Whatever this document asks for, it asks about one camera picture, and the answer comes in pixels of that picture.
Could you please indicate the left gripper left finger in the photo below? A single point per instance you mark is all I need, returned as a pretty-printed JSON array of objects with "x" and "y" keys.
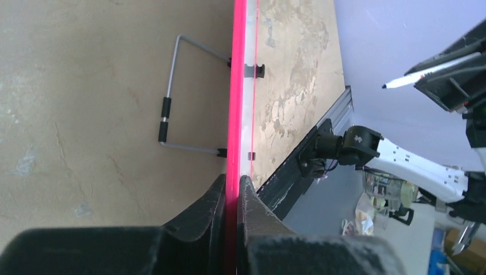
[{"x": 190, "y": 243}]

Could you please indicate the white marker pen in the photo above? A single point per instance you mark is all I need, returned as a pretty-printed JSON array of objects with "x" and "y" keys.
[{"x": 412, "y": 78}]

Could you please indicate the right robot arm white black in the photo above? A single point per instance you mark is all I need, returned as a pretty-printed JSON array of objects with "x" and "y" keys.
[{"x": 463, "y": 191}]

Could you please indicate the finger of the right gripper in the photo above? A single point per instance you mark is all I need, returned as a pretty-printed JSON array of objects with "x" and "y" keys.
[
  {"x": 452, "y": 89},
  {"x": 472, "y": 41}
]

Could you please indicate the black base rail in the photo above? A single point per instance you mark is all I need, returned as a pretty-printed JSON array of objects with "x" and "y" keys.
[{"x": 295, "y": 175}]

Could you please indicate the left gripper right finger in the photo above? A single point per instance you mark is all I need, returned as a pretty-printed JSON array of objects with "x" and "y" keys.
[{"x": 266, "y": 246}]

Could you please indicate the whiteboard with red frame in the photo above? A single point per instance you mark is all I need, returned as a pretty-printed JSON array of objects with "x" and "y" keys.
[{"x": 240, "y": 120}]

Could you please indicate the aluminium frame rail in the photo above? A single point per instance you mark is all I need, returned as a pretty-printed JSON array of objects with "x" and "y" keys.
[{"x": 340, "y": 113}]

